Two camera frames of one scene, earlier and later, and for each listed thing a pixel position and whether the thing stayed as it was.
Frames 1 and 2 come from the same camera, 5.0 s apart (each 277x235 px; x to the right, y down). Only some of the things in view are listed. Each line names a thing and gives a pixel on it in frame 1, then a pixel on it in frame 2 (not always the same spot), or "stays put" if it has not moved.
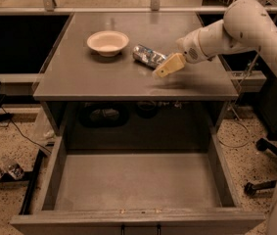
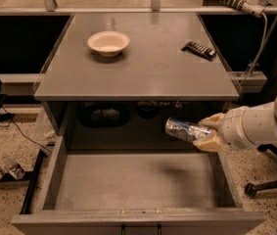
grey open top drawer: x=140 y=192 stays put
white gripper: x=190 y=48 -> x=232 y=127
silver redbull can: x=148 y=56 -> x=185 y=130
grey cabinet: x=98 y=103 stays put
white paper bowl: x=108 y=42 stays put
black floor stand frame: x=26 y=179 stays put
